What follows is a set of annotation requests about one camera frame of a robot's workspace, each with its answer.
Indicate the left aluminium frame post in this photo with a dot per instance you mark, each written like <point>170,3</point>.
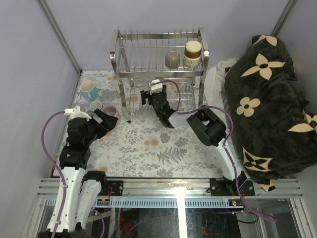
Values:
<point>59,35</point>

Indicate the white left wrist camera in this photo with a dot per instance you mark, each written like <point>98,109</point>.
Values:
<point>76,113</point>

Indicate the cream and brown mug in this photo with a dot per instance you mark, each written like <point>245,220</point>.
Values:
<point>192,54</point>

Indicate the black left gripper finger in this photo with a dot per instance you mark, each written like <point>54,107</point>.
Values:
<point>109,122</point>
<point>101,117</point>

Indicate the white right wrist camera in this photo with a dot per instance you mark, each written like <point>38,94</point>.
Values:
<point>155,86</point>

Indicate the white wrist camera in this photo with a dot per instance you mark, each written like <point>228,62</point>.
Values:
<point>155,86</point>
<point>76,113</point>

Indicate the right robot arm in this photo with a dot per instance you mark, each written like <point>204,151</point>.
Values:
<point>211,131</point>

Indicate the right aluminium frame post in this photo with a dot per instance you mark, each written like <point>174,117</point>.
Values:
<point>283,17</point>

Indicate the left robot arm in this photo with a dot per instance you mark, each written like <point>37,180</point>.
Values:
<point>78,188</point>

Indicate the pink ribbed mug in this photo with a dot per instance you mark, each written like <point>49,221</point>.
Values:
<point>112,111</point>

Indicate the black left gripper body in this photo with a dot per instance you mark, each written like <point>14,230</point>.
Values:
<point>95,132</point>

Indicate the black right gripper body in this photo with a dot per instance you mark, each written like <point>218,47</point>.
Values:
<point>164,92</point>

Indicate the aluminium frame post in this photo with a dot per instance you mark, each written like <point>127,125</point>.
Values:
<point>283,17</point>
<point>59,35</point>

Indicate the floral tablecloth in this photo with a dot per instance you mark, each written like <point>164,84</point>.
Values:
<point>143,147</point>

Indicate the black floral blanket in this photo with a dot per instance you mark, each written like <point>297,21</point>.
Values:
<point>275,133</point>

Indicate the white pillow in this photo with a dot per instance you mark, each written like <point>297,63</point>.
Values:
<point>214,91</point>

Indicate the light blue mug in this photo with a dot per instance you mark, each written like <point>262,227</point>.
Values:
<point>89,90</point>

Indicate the olive grey mug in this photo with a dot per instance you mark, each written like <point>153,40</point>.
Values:
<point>172,59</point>

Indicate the steel two-tier dish rack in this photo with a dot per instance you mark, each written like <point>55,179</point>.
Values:
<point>139,57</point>

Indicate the grey-blue textured mug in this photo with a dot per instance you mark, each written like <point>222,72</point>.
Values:
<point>93,106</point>

